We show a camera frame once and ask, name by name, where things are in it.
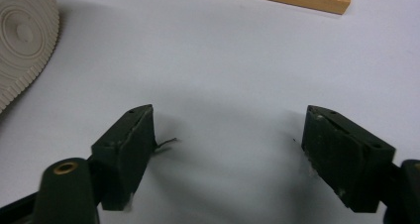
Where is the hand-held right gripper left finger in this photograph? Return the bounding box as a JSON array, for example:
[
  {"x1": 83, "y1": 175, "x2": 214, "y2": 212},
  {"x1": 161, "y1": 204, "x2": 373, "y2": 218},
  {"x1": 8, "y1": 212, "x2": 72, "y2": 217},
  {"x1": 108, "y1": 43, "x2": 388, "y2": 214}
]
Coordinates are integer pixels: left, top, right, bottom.
[{"x1": 90, "y1": 103, "x2": 158, "y2": 212}]

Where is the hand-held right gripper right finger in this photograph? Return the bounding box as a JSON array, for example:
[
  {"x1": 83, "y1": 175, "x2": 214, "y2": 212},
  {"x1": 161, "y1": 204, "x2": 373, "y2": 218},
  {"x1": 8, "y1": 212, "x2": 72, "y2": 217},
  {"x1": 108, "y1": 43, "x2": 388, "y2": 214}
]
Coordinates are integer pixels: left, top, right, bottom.
[{"x1": 300, "y1": 104, "x2": 397, "y2": 214}]

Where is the beige ribbed round object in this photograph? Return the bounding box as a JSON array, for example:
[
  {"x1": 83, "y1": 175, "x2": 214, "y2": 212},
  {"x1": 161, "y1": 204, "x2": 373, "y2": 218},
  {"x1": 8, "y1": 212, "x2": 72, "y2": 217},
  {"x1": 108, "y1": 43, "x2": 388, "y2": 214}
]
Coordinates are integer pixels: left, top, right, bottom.
[{"x1": 0, "y1": 0, "x2": 60, "y2": 113}]

